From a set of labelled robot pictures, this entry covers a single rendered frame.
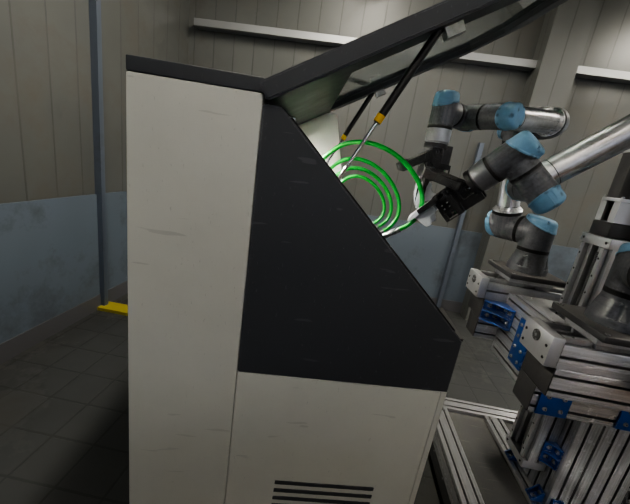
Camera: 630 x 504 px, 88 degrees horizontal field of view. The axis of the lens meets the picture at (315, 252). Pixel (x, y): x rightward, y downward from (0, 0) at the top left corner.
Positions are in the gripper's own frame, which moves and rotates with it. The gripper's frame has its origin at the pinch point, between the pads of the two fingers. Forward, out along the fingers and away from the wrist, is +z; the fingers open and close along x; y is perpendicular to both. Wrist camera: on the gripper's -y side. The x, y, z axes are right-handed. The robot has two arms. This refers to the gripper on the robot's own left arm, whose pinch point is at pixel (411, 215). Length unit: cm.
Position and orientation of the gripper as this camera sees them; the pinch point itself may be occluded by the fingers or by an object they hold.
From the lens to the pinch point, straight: 103.5
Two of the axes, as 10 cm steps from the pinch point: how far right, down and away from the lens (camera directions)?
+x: 5.6, -3.6, 7.5
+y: 5.9, 8.1, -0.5
